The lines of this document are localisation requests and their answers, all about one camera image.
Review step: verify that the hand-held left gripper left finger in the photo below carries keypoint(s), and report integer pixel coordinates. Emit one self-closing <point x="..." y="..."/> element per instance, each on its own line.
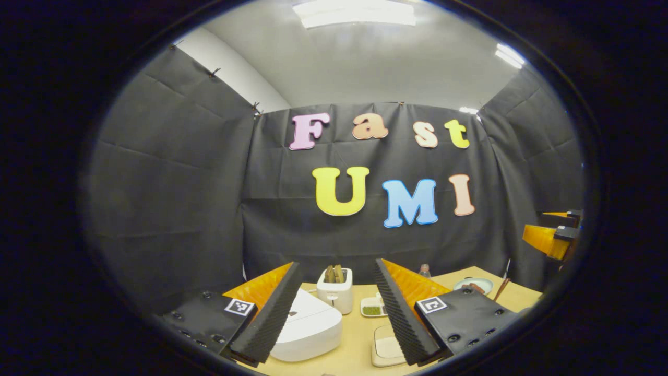
<point x="274" y="318"/>

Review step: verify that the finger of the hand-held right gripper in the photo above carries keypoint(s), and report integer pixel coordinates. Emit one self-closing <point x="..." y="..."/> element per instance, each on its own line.
<point x="543" y="240"/>
<point x="571" y="214"/>

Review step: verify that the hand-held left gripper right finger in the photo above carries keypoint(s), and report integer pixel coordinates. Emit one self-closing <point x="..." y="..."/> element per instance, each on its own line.
<point x="404" y="318"/>

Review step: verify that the white rice cooker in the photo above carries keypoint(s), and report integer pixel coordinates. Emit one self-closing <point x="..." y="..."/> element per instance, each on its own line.
<point x="308" y="334"/>

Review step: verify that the brown wooden spoon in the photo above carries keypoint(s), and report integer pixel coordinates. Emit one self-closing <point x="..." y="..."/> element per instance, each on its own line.
<point x="502" y="289"/>

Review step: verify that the small white bean dish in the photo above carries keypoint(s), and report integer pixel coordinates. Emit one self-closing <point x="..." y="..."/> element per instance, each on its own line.
<point x="371" y="309"/>

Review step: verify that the clear plastic bottle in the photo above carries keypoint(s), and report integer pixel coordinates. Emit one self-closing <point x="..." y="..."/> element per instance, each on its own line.
<point x="425" y="271"/>

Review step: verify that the white toaster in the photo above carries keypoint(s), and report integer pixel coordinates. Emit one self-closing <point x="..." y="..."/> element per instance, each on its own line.
<point x="336" y="297"/>

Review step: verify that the brown bread slice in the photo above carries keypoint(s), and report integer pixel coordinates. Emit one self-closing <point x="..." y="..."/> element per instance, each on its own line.
<point x="339" y="274"/>
<point x="330" y="275"/>

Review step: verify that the pale green plate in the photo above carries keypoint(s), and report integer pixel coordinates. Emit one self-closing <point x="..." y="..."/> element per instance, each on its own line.
<point x="482" y="282"/>

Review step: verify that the reddish meat slice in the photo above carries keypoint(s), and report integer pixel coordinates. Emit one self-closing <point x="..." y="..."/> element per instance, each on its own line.
<point x="474" y="288"/>

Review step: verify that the strip light behind cloth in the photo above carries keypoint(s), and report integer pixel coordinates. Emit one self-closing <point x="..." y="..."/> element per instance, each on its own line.
<point x="468" y="110"/>

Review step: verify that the black backdrop cloth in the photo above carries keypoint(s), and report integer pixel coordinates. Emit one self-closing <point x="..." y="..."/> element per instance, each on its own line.
<point x="172" y="183"/>

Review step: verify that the large ceiling light panel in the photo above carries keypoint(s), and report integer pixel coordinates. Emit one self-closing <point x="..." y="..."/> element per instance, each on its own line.
<point x="355" y="13"/>

